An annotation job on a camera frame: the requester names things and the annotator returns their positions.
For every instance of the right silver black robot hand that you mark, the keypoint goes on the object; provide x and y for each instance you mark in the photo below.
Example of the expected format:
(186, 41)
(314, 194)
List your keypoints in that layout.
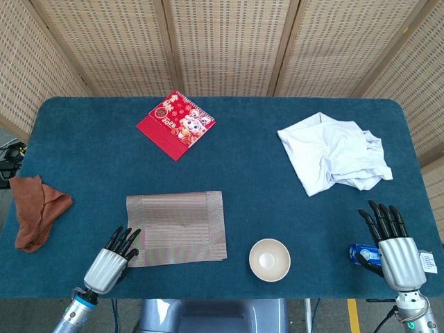
(402, 263)

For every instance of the brown crumpled cloth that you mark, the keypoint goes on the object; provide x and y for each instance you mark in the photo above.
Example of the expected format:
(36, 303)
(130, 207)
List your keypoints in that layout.
(33, 215)

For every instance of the red desk calendar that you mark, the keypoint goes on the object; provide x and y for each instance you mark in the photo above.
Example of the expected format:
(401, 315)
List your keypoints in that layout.
(166, 128)

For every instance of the cream round bowl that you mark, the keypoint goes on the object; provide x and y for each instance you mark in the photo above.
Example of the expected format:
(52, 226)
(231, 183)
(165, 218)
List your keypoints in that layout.
(269, 259)

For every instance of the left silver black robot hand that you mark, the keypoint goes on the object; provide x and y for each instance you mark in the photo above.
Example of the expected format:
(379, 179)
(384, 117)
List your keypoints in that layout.
(104, 270)

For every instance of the woven bamboo screen panel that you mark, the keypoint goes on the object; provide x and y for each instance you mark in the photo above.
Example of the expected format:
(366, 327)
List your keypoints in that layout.
(114, 52)
(229, 48)
(426, 86)
(347, 48)
(27, 86)

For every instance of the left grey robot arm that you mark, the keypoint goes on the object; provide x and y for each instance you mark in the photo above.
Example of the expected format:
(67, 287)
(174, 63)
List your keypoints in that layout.
(74, 314)

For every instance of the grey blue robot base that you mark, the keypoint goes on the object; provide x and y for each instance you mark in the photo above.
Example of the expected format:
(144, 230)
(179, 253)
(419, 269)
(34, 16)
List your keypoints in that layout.
(215, 317)

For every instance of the silver woven placemat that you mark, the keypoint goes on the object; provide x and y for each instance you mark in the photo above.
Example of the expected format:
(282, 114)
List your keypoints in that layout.
(180, 225)

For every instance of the blue toothpaste box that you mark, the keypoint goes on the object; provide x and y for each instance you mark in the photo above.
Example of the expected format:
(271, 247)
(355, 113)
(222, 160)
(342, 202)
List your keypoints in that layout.
(367, 252)

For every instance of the white metal table leg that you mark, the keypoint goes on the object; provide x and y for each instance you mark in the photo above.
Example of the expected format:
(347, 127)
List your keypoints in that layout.
(307, 315)

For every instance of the teal fabric table cover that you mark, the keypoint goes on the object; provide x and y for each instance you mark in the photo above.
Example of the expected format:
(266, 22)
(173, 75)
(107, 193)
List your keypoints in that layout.
(243, 173)

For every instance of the white crumpled shirt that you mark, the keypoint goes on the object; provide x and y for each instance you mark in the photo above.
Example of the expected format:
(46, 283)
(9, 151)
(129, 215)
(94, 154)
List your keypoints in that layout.
(322, 149)

